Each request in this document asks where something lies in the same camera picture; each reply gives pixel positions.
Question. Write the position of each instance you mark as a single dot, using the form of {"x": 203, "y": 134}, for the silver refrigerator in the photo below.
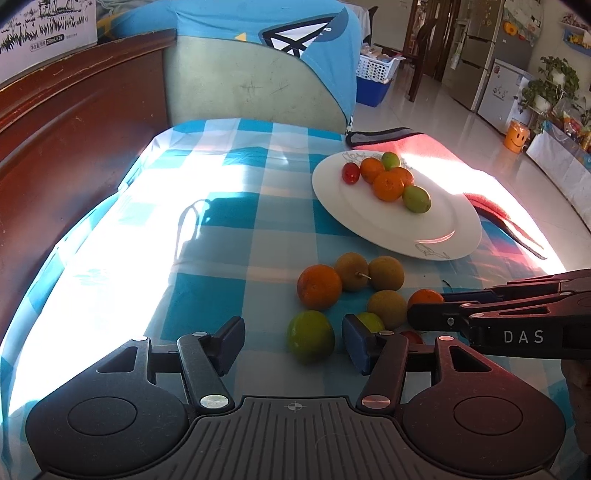
{"x": 480, "y": 60}

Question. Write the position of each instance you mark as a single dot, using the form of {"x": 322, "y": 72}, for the yellow smiley bucket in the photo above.
{"x": 516, "y": 136}

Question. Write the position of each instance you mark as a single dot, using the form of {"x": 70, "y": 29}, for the green jujube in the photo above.
{"x": 371, "y": 321}
{"x": 310, "y": 335}
{"x": 416, "y": 198}
{"x": 390, "y": 159}

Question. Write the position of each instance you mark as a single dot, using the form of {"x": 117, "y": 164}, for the red cherry tomato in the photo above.
{"x": 350, "y": 172}
{"x": 412, "y": 337}

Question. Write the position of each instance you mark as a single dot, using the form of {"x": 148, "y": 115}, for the white plastic basket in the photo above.
{"x": 374, "y": 69}

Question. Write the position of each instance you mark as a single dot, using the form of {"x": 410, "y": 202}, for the person's right hand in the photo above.
{"x": 579, "y": 397}

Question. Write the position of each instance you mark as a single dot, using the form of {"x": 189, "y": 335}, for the white mini fridge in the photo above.
{"x": 501, "y": 92}

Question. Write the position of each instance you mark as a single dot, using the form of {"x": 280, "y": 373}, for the blue checkered tablecloth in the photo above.
{"x": 221, "y": 230}

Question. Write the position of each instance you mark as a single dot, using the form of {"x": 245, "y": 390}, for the white printed carton box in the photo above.
{"x": 46, "y": 27}

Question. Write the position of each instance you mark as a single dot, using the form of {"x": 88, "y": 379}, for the orange tangerine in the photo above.
{"x": 388, "y": 186}
{"x": 372, "y": 169}
{"x": 319, "y": 286}
{"x": 402, "y": 175}
{"x": 425, "y": 295}

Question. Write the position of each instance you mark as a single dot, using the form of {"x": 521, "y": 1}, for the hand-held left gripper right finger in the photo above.
{"x": 358, "y": 341}

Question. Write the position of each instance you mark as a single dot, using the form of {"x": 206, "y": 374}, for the green potted plant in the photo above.
{"x": 538, "y": 92}
{"x": 558, "y": 69}

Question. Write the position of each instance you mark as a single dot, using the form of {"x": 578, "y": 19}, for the white plate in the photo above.
{"x": 369, "y": 217}

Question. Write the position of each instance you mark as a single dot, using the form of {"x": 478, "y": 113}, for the blue plastic bin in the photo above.
{"x": 371, "y": 92}

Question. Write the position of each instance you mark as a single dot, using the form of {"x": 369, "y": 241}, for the brown kiwi with stem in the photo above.
{"x": 352, "y": 271}

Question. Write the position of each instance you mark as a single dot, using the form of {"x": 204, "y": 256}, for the blue wall shelf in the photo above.
{"x": 575, "y": 30}

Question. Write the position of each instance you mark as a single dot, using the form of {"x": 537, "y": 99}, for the blue cushion cover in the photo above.
{"x": 207, "y": 14}

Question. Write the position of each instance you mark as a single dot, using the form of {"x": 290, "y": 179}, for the white storage box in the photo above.
{"x": 558, "y": 161}

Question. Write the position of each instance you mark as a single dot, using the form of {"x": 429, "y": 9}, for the dark wooden chair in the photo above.
{"x": 422, "y": 41}

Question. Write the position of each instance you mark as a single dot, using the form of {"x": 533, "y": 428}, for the light green sofa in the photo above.
{"x": 254, "y": 87}

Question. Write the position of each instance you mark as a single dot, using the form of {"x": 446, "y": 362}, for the pink towel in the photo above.
{"x": 438, "y": 147}

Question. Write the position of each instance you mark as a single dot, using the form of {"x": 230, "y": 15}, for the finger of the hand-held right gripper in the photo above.
{"x": 471, "y": 295}
{"x": 434, "y": 316}

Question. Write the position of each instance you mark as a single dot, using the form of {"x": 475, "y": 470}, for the brown wooden headboard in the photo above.
{"x": 69, "y": 138}

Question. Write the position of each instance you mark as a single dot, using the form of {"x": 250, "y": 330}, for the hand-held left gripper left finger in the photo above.
{"x": 231, "y": 344}

